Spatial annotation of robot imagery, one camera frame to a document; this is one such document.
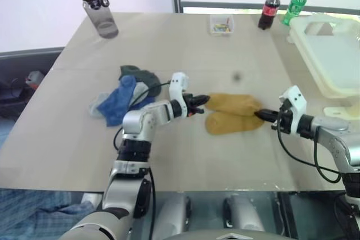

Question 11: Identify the grey black-capped water bottle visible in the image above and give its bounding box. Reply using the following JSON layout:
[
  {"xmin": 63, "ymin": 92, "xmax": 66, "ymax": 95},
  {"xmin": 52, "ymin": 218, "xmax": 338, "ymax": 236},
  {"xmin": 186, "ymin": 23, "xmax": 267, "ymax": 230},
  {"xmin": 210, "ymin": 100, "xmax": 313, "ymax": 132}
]
[{"xmin": 73, "ymin": 0, "xmax": 119, "ymax": 39}]

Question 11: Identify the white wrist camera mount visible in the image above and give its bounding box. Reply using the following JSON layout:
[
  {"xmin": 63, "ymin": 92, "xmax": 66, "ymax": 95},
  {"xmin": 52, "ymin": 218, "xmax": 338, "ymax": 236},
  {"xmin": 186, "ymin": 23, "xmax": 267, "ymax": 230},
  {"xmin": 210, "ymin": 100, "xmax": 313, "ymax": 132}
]
[
  {"xmin": 168, "ymin": 72, "xmax": 190, "ymax": 103},
  {"xmin": 278, "ymin": 85, "xmax": 307, "ymax": 120}
]

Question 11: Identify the dark green sock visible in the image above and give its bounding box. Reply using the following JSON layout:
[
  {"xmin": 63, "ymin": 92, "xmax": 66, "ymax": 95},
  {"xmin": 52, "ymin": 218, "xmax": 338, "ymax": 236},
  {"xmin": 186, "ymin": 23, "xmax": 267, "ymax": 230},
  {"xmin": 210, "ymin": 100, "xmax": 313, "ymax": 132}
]
[{"xmin": 119, "ymin": 65, "xmax": 162, "ymax": 97}]

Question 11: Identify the grey robot torso top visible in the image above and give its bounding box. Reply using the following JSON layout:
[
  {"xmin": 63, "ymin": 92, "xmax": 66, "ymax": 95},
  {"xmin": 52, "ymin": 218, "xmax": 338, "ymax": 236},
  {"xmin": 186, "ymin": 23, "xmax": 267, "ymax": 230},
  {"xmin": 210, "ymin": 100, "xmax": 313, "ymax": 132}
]
[{"xmin": 165, "ymin": 229, "xmax": 287, "ymax": 240}]

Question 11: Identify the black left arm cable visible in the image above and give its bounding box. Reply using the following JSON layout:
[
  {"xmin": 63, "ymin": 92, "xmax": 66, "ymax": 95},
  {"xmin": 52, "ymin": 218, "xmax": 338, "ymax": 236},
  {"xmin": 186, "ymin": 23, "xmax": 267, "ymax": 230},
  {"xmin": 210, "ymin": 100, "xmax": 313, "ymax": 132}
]
[{"xmin": 113, "ymin": 81, "xmax": 171, "ymax": 151}]

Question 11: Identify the grey sock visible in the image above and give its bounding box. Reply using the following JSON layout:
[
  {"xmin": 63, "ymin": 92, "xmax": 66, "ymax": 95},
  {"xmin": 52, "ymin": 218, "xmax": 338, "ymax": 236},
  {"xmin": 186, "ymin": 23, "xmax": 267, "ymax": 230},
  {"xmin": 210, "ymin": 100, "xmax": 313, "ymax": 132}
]
[{"xmin": 129, "ymin": 81, "xmax": 150, "ymax": 105}]

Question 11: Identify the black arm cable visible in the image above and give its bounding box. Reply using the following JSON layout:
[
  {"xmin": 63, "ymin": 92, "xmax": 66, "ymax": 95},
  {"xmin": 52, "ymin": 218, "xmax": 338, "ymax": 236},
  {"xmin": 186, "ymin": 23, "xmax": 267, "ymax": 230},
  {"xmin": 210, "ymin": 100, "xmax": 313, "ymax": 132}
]
[
  {"xmin": 276, "ymin": 121, "xmax": 342, "ymax": 182},
  {"xmin": 113, "ymin": 81, "xmax": 171, "ymax": 151}
]

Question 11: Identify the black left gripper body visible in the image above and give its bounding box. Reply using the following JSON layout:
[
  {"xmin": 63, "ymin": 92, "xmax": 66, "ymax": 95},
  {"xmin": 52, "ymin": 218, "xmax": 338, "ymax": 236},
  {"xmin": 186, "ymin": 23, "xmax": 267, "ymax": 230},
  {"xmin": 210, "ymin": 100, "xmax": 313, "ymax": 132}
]
[{"xmin": 182, "ymin": 93, "xmax": 199, "ymax": 117}]

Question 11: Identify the grey and red device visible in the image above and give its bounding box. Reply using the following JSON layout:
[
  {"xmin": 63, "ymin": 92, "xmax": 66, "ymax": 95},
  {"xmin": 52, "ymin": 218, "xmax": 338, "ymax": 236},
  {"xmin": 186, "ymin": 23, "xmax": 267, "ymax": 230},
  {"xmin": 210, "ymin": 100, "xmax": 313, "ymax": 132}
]
[{"xmin": 25, "ymin": 70, "xmax": 46, "ymax": 90}]

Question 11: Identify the blue terry sock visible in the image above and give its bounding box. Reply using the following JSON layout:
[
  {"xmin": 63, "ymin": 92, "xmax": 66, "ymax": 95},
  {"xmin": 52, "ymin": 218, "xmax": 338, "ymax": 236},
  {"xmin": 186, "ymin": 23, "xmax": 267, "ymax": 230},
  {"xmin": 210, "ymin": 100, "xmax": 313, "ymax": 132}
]
[{"xmin": 96, "ymin": 75, "xmax": 156, "ymax": 127}]

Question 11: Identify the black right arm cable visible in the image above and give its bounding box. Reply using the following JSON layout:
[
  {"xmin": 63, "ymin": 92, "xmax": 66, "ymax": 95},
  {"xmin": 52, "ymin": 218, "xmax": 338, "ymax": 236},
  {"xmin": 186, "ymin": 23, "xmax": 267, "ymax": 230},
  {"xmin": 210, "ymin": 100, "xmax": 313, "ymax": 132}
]
[{"xmin": 276, "ymin": 121, "xmax": 342, "ymax": 182}]

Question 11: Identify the red-capped cola bottle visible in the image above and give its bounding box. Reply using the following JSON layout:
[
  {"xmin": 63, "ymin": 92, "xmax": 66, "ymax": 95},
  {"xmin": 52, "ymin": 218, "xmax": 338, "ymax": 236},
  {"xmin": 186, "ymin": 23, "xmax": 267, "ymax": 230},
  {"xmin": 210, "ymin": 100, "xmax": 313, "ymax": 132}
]
[{"xmin": 258, "ymin": 0, "xmax": 282, "ymax": 31}]

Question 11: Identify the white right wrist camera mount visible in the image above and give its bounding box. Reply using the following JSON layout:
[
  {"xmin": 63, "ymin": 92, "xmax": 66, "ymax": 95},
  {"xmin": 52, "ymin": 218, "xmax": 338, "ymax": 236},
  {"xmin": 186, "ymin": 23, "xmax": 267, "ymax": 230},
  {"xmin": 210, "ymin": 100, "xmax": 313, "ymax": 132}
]
[{"xmin": 278, "ymin": 85, "xmax": 307, "ymax": 120}]

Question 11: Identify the dark grey chair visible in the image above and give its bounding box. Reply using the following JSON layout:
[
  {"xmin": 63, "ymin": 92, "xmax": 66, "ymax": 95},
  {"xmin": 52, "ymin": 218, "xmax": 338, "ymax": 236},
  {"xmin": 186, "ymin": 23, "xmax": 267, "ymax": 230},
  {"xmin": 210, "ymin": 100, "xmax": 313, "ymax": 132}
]
[{"xmin": 0, "ymin": 46, "xmax": 66, "ymax": 121}]

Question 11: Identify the light blue-grey sock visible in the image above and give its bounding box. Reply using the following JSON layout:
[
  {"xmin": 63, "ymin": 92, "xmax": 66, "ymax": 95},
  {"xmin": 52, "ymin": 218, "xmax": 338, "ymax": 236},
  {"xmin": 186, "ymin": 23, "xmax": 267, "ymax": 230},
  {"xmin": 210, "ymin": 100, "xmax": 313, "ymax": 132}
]
[{"xmin": 88, "ymin": 91, "xmax": 111, "ymax": 119}]

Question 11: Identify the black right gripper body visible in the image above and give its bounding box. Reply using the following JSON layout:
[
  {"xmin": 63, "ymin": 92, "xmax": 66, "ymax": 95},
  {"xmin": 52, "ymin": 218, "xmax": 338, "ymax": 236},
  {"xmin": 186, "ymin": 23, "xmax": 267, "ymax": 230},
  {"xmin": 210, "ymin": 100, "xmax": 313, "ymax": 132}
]
[{"xmin": 270, "ymin": 104, "xmax": 299, "ymax": 134}]

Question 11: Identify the mustard yellow sock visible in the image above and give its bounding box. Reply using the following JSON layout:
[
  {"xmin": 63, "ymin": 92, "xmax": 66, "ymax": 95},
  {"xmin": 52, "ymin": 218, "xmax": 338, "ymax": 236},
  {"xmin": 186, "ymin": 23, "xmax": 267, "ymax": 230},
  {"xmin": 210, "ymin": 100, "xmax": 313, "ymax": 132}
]
[
  {"xmin": 204, "ymin": 93, "xmax": 265, "ymax": 117},
  {"xmin": 205, "ymin": 110, "xmax": 265, "ymax": 135}
]

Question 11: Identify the blue plaid cloth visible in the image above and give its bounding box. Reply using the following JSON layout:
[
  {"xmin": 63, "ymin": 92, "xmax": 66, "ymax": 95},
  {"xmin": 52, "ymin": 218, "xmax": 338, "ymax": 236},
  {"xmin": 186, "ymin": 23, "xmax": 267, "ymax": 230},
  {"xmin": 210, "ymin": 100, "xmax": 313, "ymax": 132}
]
[{"xmin": 0, "ymin": 127, "xmax": 96, "ymax": 240}]

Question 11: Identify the white plastic basket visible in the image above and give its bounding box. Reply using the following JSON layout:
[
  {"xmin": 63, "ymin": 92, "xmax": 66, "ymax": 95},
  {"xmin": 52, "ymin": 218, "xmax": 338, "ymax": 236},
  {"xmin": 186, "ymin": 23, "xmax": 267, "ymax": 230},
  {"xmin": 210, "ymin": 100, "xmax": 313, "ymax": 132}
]
[{"xmin": 286, "ymin": 14, "xmax": 360, "ymax": 121}]

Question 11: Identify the green yellow-capped soda bottle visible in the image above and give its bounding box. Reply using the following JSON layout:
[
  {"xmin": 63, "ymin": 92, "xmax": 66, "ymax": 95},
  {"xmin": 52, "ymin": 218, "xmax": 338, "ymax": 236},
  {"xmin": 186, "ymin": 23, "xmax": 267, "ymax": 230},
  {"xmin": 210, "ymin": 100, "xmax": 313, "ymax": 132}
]
[{"xmin": 281, "ymin": 0, "xmax": 311, "ymax": 26}]

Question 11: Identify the small clear plastic box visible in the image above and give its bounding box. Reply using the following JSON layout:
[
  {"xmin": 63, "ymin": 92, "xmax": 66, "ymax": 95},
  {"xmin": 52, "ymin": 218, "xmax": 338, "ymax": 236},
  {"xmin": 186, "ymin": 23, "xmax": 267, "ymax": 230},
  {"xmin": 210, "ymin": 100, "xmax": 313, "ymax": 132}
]
[{"xmin": 209, "ymin": 14, "xmax": 236, "ymax": 37}]

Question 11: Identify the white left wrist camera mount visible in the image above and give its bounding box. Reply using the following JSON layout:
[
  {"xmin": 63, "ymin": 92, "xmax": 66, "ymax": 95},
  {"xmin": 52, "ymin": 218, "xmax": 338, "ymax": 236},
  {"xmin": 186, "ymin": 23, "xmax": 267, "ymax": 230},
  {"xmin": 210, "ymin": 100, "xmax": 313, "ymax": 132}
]
[{"xmin": 168, "ymin": 72, "xmax": 190, "ymax": 103}]

